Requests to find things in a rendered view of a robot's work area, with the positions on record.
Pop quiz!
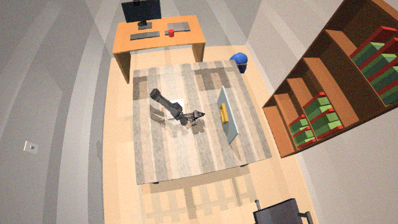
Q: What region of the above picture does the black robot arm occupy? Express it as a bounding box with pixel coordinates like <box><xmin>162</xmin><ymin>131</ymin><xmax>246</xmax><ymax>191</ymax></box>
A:
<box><xmin>149</xmin><ymin>88</ymin><xmax>196</xmax><ymax>126</ymax></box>

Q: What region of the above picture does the gold picture frame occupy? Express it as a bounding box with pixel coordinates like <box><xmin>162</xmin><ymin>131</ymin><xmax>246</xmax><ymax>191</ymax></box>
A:
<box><xmin>219</xmin><ymin>103</ymin><xmax>229</xmax><ymax>124</ymax></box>

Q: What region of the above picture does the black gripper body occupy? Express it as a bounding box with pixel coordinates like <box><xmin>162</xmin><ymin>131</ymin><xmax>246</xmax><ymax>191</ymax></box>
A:
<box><xmin>186</xmin><ymin>110</ymin><xmax>198</xmax><ymax>121</ymax></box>

